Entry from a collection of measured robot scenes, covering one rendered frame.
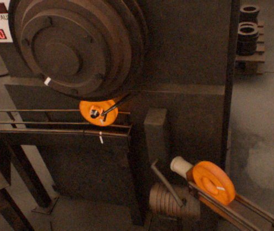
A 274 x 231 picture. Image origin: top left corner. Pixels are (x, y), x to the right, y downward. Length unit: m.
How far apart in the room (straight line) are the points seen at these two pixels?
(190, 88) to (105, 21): 0.43
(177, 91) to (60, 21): 0.49
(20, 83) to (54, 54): 0.50
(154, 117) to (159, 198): 0.33
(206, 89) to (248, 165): 0.99
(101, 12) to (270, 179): 1.46
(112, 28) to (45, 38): 0.21
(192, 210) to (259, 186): 0.80
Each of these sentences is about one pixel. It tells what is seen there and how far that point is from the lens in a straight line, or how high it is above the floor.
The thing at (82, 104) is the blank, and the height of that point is 0.84.
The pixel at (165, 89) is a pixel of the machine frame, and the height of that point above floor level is 0.87.
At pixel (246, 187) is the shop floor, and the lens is 1.90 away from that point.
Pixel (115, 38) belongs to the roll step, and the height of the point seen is 1.16.
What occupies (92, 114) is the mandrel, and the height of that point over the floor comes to 0.83.
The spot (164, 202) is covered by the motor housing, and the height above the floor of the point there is 0.52.
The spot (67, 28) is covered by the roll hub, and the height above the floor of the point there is 1.21.
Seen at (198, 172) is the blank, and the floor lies 0.73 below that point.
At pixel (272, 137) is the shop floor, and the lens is 2.21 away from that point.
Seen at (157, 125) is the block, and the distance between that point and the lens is 1.08.
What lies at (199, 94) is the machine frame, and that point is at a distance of 1.09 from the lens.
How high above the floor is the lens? 1.52
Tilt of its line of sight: 39 degrees down
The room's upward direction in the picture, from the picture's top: 11 degrees counter-clockwise
